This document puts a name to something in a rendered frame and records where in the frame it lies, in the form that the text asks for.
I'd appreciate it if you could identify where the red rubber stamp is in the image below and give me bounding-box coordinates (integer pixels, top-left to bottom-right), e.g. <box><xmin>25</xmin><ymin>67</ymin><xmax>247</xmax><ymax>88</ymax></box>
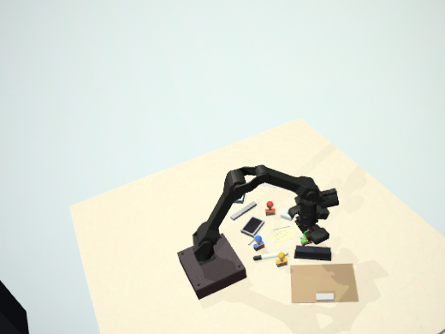
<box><xmin>265</xmin><ymin>201</ymin><xmax>276</xmax><ymax>216</ymax></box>

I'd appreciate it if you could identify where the yellow rubber stamp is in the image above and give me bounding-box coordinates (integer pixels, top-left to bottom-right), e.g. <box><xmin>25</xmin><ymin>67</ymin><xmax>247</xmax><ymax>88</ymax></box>
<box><xmin>276</xmin><ymin>252</ymin><xmax>288</xmax><ymax>268</ymax></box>

